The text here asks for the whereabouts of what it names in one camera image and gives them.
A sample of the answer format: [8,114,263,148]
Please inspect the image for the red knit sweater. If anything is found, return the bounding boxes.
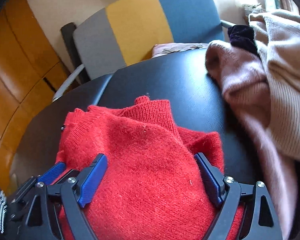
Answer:
[56,96,244,240]

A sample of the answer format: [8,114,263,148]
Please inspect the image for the pale patterned seat cushion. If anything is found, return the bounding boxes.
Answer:
[152,42,210,58]

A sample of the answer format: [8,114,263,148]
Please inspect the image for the black white striped strap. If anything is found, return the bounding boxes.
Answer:
[0,191,7,233]

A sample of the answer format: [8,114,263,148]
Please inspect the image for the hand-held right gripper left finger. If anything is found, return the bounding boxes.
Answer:
[25,153,108,240]

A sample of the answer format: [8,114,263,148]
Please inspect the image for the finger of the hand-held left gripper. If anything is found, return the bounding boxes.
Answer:
[55,169,80,186]
[37,162,67,183]

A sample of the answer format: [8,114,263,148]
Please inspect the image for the pink knit sweater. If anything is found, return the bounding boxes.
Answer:
[205,41,299,240]

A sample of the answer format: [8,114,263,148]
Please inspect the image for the dark purple velvet cloth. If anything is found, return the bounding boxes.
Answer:
[227,25,260,57]

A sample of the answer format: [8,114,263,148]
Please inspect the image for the wooden cabinet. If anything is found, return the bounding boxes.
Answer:
[0,0,79,188]

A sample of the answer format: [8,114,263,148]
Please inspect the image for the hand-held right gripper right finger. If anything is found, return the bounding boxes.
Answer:
[194,152,283,240]

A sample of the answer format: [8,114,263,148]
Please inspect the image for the beige ribbed sweater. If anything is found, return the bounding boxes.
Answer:
[249,9,300,167]

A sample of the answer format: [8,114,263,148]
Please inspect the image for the grey yellow blue chair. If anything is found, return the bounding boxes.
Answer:
[52,0,237,103]

